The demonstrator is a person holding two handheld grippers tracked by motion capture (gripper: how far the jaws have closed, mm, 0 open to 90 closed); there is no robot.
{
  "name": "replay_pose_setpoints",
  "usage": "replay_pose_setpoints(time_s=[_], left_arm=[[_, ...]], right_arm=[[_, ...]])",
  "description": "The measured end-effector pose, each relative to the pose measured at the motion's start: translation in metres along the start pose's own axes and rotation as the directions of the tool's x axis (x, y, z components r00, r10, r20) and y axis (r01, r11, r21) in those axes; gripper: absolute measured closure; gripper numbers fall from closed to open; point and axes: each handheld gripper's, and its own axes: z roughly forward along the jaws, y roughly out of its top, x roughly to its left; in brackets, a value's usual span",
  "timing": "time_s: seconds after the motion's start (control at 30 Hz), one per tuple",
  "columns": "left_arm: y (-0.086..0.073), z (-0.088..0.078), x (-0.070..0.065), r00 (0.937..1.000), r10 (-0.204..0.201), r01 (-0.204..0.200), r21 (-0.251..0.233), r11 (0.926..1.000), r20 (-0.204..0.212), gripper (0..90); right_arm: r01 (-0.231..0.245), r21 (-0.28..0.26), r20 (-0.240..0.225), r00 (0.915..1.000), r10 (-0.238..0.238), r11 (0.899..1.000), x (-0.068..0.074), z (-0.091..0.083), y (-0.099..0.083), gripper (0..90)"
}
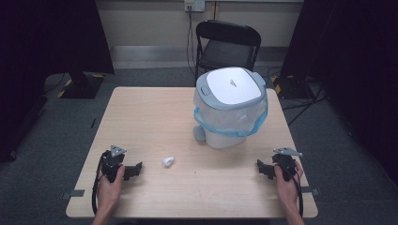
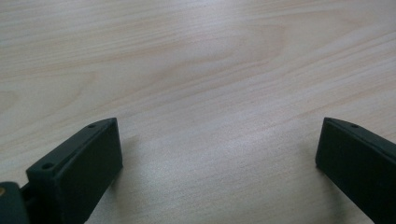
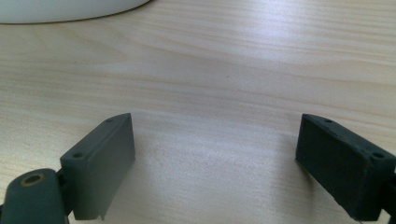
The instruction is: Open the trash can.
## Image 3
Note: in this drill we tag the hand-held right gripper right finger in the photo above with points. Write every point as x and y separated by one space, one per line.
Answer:
342 168

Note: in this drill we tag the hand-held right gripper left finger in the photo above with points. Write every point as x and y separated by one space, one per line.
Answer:
99 168

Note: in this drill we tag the white round plate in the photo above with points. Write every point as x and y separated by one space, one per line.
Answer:
59 9

